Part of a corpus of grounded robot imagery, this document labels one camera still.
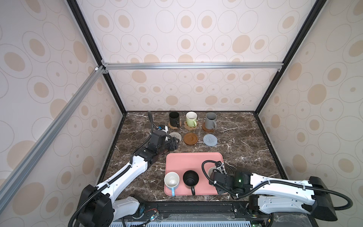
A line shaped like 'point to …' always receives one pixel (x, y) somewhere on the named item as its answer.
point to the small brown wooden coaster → (190, 138)
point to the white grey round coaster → (176, 135)
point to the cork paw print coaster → (189, 128)
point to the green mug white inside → (191, 117)
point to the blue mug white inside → (171, 179)
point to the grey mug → (210, 122)
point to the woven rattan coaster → (174, 127)
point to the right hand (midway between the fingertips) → (218, 185)
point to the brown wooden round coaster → (204, 128)
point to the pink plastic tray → (180, 162)
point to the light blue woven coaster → (210, 140)
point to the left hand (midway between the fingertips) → (180, 139)
